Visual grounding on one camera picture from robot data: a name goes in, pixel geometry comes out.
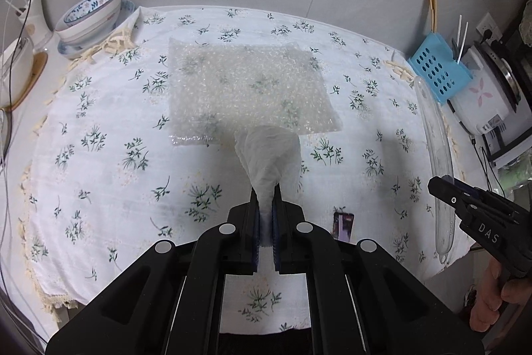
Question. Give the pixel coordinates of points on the white wall socket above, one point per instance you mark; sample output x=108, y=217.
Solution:
x=487, y=28

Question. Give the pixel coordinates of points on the blue patterned porcelain plate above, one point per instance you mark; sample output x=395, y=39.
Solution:
x=126, y=12

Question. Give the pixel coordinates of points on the long clear plastic sleeve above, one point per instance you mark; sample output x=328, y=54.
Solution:
x=436, y=138

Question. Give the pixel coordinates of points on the blue patterned porcelain bowl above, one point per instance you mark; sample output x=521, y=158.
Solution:
x=89, y=7

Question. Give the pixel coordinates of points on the clear bubble wrap sheet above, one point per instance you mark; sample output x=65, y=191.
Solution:
x=249, y=89

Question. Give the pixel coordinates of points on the white pot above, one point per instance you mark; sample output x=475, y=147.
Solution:
x=16, y=64

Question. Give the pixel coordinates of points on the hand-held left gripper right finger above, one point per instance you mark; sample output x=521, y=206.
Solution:
x=276, y=232

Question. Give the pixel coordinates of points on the wooden chopsticks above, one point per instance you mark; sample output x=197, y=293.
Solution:
x=433, y=12

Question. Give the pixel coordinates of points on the black appliance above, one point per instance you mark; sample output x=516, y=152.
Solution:
x=517, y=64

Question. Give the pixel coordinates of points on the blue perforated plastic basket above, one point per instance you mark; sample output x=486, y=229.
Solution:
x=432, y=68

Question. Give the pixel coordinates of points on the person's right hand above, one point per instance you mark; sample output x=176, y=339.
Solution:
x=488, y=296

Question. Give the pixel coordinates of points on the round wooden coaster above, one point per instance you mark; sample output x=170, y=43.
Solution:
x=38, y=68

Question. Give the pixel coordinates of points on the small purple wrapper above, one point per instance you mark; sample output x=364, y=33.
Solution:
x=343, y=226

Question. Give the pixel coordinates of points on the white stick holder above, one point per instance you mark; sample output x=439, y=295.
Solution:
x=35, y=24

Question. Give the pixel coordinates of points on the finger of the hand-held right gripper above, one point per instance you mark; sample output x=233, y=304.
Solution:
x=478, y=190
x=451, y=193

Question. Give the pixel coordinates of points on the white tissue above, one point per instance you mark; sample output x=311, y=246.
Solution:
x=266, y=159

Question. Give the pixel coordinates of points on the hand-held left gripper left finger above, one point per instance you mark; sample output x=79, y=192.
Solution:
x=254, y=232

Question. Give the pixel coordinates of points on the white rice cooker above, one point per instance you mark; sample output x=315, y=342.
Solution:
x=482, y=97

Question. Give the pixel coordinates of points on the white floral tasselled tablecloth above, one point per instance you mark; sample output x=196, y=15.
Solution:
x=104, y=109

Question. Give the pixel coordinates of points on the white chopsticks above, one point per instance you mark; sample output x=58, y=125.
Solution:
x=459, y=39

